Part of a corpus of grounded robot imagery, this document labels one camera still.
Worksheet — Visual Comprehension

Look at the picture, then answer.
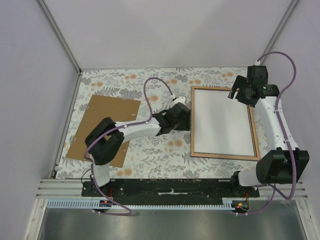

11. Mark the wooden picture frame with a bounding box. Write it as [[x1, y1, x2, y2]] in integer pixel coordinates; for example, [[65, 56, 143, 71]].
[[190, 85, 261, 162]]

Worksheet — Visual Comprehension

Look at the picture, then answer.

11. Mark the printed pier photo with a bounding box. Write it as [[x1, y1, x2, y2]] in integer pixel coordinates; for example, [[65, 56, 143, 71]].
[[193, 89, 256, 156]]

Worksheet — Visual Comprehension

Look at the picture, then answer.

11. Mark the brown cardboard backing board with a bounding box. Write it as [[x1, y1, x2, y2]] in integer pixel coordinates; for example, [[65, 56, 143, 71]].
[[66, 94, 141, 161]]

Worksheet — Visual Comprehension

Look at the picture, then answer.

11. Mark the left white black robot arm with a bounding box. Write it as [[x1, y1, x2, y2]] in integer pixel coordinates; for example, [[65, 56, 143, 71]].
[[84, 102, 191, 197]]

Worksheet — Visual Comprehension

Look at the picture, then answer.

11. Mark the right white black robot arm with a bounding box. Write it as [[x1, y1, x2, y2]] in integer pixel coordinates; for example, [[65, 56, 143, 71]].
[[228, 64, 310, 197]]

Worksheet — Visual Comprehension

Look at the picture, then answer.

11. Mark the floral patterned table mat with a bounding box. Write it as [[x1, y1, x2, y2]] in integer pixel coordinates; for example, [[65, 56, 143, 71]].
[[55, 67, 256, 179]]

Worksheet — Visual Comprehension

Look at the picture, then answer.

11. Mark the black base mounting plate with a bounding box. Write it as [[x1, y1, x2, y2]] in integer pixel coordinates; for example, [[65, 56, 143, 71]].
[[81, 178, 261, 204]]

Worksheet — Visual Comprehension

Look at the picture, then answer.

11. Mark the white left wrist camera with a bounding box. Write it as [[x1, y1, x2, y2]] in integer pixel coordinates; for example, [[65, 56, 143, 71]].
[[171, 95, 186, 106]]

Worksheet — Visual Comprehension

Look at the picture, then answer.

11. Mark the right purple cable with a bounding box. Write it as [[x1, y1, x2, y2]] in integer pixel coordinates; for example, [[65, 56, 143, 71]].
[[232, 51, 300, 216]]

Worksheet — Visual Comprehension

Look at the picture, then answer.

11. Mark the purple cable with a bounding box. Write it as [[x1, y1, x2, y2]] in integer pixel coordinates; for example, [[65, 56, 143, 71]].
[[83, 77, 176, 216], [232, 51, 300, 216]]

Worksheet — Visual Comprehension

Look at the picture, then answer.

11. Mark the right aluminium corner post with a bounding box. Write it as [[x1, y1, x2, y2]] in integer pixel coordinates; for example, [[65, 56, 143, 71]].
[[254, 0, 300, 65]]

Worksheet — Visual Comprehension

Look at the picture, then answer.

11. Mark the aluminium corner post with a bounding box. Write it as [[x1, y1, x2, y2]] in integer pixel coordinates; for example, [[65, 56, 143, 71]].
[[254, 0, 300, 65], [35, 0, 82, 75]]

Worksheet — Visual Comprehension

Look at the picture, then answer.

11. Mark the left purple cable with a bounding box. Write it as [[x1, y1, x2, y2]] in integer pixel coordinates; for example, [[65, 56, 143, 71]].
[[83, 77, 176, 216]]

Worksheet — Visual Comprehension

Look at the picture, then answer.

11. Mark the aluminium front rail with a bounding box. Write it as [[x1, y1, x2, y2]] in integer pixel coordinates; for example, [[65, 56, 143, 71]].
[[36, 179, 308, 201]]

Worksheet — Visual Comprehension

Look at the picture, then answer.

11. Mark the left aluminium corner post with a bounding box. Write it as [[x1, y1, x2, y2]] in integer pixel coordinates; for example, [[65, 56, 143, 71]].
[[35, 0, 82, 75]]

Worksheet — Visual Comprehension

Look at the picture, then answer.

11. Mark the white slotted cable duct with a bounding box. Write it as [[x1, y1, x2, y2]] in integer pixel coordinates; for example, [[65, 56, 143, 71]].
[[46, 198, 235, 211]]

